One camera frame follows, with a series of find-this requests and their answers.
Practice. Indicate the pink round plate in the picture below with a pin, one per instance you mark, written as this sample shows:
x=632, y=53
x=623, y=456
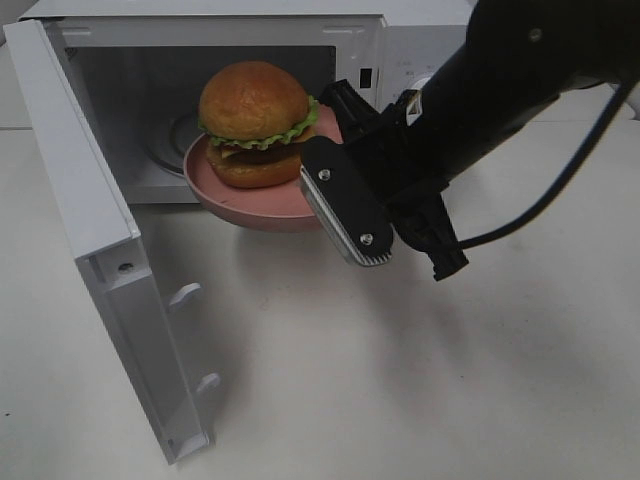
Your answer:
x=280, y=208

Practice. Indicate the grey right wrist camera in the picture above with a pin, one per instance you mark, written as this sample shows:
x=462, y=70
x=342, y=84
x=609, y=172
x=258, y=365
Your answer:
x=346, y=208

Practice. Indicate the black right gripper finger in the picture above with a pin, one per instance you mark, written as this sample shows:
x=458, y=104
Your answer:
x=355, y=117
x=425, y=226

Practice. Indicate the glass microwave turntable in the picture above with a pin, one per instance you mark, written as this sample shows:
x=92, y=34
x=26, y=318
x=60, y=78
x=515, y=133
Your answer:
x=167, y=138

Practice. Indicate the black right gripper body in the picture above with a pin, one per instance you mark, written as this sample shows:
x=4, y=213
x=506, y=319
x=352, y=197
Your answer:
x=400, y=162

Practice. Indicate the upper white microwave knob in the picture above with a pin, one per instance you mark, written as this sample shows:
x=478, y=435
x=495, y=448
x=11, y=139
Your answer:
x=420, y=82

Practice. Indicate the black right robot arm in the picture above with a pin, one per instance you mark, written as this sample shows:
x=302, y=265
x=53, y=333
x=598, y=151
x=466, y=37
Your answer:
x=518, y=58

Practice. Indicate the white microwave oven body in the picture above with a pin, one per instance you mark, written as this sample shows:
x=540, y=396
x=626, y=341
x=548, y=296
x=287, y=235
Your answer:
x=138, y=59

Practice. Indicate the toy burger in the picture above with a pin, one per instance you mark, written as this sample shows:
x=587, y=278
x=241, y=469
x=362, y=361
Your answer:
x=256, y=117

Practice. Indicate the white microwave door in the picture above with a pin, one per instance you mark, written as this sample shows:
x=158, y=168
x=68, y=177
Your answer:
x=105, y=240

